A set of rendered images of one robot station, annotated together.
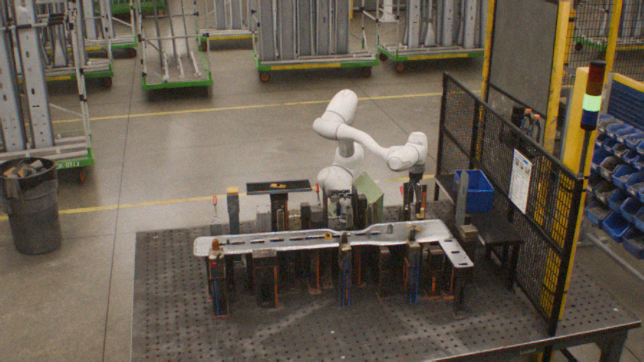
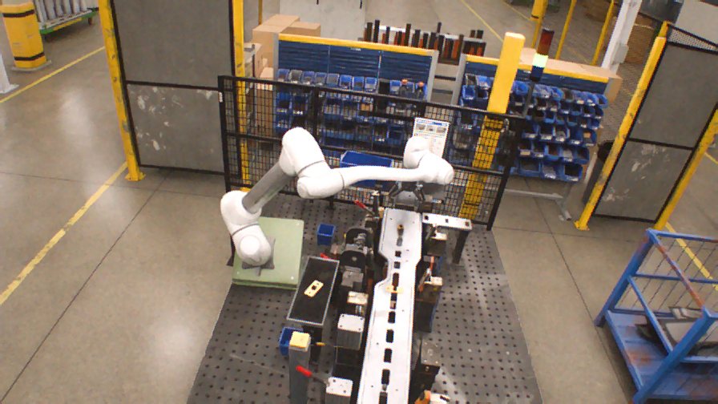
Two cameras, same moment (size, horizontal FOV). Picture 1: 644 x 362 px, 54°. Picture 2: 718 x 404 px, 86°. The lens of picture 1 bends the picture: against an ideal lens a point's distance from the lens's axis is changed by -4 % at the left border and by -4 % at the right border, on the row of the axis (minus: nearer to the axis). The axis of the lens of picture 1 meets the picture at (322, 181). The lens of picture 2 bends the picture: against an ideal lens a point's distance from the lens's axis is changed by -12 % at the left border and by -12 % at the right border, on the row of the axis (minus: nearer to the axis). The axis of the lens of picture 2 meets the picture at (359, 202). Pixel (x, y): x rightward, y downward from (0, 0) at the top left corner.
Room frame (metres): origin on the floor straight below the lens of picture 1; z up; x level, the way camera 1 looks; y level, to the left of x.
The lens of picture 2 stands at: (2.96, 1.43, 2.46)
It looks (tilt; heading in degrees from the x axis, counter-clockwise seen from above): 34 degrees down; 283
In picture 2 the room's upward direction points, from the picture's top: 7 degrees clockwise
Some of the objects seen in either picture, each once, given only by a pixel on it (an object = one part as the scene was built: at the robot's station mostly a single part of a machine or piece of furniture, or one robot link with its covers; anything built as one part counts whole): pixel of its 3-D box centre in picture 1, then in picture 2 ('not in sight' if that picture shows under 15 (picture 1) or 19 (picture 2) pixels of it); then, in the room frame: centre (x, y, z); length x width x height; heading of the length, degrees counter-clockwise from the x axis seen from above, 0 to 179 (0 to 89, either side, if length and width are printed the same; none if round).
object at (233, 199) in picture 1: (234, 227); (299, 376); (3.33, 0.50, 0.92); 0.08 x 0.08 x 0.44; 9
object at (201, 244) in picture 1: (324, 238); (395, 293); (3.06, -0.01, 1.00); 1.38 x 0.22 x 0.02; 99
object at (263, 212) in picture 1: (264, 241); (347, 353); (3.19, 0.32, 0.90); 0.13 x 0.10 x 0.41; 9
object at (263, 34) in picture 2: not in sight; (290, 58); (5.61, -4.59, 0.52); 1.20 x 0.80 x 1.05; 100
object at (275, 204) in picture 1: (279, 223); (312, 325); (3.37, 0.25, 0.92); 0.10 x 0.08 x 0.45; 99
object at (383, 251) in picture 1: (384, 274); (425, 279); (2.94, -0.33, 0.84); 0.11 x 0.08 x 0.29; 9
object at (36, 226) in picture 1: (32, 206); not in sight; (4.73, 2.39, 0.36); 0.54 x 0.50 x 0.73; 13
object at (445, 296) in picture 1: (448, 271); not in sight; (2.97, -0.68, 0.84); 0.11 x 0.06 x 0.29; 9
